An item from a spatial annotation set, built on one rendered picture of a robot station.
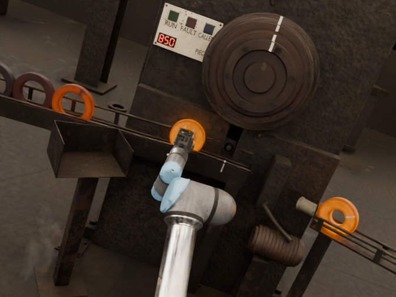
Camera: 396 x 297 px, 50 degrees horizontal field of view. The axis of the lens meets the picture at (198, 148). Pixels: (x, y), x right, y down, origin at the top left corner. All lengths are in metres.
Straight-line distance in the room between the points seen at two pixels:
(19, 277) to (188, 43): 1.24
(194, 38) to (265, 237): 0.89
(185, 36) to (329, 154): 0.82
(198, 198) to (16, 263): 1.10
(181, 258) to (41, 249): 1.12
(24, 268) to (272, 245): 1.09
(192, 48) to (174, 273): 1.03
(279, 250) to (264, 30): 0.89
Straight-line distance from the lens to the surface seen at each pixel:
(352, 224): 1.81
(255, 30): 1.71
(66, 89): 1.95
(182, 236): 1.23
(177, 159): 1.61
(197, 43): 1.89
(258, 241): 1.83
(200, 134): 1.86
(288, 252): 1.86
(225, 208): 1.29
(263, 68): 1.66
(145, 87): 1.93
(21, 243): 2.23
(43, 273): 2.08
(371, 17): 1.94
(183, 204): 1.24
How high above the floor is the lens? 1.36
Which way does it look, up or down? 20 degrees down
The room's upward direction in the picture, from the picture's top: 20 degrees clockwise
